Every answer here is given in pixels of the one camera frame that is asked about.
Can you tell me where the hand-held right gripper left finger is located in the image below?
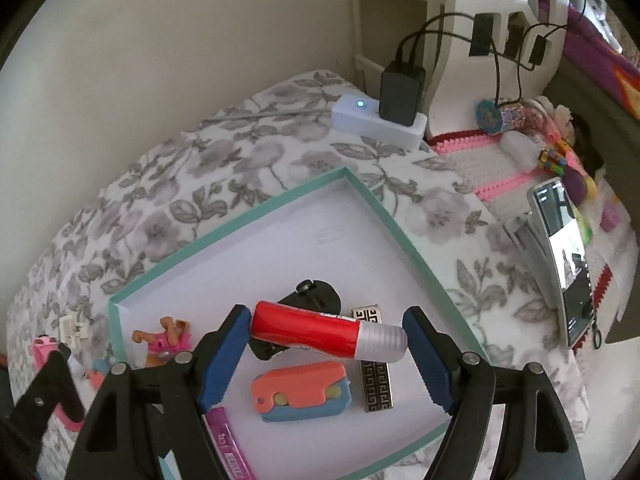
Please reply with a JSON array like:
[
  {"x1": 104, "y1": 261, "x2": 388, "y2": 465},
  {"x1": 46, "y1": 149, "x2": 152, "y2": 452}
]
[{"x1": 64, "y1": 304, "x2": 252, "y2": 480}]

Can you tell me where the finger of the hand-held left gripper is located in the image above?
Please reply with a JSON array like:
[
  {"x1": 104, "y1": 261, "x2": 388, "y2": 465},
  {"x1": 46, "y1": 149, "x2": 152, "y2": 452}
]
[{"x1": 0, "y1": 342, "x2": 86, "y2": 480}]

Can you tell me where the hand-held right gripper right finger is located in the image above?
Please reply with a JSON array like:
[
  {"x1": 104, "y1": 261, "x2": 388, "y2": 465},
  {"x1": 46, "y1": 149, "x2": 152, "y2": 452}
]
[{"x1": 401, "y1": 306, "x2": 587, "y2": 480}]

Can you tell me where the pink silicone wristband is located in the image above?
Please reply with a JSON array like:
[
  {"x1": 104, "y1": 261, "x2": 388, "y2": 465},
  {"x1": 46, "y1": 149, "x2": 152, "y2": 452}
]
[{"x1": 31, "y1": 336, "x2": 83, "y2": 431}]

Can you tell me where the silver patterned lighter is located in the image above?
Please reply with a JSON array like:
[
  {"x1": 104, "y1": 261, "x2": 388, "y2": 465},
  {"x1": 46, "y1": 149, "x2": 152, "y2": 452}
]
[{"x1": 351, "y1": 306, "x2": 394, "y2": 413}]

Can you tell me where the coral and blue toy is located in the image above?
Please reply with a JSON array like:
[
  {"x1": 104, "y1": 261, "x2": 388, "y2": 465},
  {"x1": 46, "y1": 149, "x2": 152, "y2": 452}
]
[{"x1": 250, "y1": 361, "x2": 352, "y2": 423}]

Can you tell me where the magenta plastic case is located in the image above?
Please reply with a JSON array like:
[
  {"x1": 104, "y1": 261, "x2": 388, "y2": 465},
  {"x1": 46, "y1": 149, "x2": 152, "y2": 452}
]
[{"x1": 207, "y1": 406, "x2": 258, "y2": 480}]

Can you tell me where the red glue stick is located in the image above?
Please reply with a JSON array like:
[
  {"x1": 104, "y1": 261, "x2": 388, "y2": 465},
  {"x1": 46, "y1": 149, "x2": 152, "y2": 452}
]
[{"x1": 250, "y1": 301, "x2": 408, "y2": 362}]

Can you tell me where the teal cardboard box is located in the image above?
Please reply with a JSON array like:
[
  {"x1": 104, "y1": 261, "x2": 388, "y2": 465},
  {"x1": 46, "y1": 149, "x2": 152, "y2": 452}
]
[{"x1": 107, "y1": 166, "x2": 493, "y2": 480}]

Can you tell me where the small orange blue toy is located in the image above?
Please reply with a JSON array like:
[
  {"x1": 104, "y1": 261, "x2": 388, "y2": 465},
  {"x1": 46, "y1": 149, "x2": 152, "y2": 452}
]
[{"x1": 85, "y1": 357, "x2": 113, "y2": 391}]

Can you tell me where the small pink doll figure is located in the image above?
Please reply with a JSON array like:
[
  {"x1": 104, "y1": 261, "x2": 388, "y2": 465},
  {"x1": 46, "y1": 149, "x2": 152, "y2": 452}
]
[{"x1": 131, "y1": 316, "x2": 193, "y2": 366}]

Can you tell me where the grey phone stand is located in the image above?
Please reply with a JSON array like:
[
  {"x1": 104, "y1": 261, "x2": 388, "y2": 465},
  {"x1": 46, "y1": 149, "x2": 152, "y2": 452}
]
[{"x1": 502, "y1": 210, "x2": 563, "y2": 311}]

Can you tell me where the smartphone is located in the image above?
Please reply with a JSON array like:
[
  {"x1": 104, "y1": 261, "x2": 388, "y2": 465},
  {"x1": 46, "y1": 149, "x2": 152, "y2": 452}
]
[{"x1": 527, "y1": 177, "x2": 598, "y2": 348}]

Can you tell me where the floral printed blanket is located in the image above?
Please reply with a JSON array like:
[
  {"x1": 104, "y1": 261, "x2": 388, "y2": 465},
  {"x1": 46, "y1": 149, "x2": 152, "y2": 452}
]
[{"x1": 5, "y1": 69, "x2": 588, "y2": 480}]

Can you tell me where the pink and white crochet mat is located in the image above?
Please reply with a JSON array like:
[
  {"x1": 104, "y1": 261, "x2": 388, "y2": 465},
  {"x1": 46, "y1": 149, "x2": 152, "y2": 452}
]
[{"x1": 430, "y1": 130, "x2": 616, "y2": 351}]

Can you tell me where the white oval case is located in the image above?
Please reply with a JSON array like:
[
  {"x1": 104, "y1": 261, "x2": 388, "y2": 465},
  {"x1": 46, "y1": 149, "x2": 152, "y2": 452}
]
[{"x1": 501, "y1": 132, "x2": 538, "y2": 168}]

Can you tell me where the purple round item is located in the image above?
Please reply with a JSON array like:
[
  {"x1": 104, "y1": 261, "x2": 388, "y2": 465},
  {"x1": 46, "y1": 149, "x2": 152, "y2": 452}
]
[{"x1": 562, "y1": 167, "x2": 596, "y2": 201}]

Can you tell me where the colourful bead toy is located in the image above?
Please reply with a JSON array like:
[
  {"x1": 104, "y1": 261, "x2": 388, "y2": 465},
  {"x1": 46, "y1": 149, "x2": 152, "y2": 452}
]
[{"x1": 537, "y1": 145, "x2": 568, "y2": 176}]

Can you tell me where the white power strip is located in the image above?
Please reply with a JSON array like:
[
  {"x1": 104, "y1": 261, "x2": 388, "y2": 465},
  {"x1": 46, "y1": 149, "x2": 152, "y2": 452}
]
[{"x1": 331, "y1": 94, "x2": 428, "y2": 152}]

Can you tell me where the round blue printed tin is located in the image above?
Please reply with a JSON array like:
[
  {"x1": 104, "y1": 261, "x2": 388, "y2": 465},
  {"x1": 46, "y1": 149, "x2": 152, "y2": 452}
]
[{"x1": 474, "y1": 99, "x2": 506, "y2": 133}]

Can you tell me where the holographic cylinder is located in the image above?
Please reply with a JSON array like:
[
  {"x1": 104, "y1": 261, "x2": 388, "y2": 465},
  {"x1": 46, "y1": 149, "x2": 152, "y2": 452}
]
[{"x1": 500, "y1": 100, "x2": 543, "y2": 131}]

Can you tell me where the black power adapter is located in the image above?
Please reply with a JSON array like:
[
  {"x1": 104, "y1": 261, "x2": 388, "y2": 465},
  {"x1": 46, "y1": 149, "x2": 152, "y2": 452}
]
[{"x1": 378, "y1": 62, "x2": 427, "y2": 127}]

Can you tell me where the purple cloth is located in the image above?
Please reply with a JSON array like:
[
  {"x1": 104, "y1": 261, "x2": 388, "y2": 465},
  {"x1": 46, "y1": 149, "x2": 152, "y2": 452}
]
[{"x1": 565, "y1": 20, "x2": 640, "y2": 121}]

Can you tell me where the white lattice furniture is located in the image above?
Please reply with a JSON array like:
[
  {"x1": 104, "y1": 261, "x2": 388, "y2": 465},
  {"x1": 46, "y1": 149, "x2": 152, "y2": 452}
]
[{"x1": 357, "y1": 0, "x2": 571, "y2": 133}]

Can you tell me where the black cable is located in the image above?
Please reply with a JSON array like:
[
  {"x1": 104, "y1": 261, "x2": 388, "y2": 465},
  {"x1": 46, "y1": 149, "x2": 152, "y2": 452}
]
[
  {"x1": 492, "y1": 22, "x2": 566, "y2": 108},
  {"x1": 395, "y1": 12, "x2": 501, "y2": 68}
]

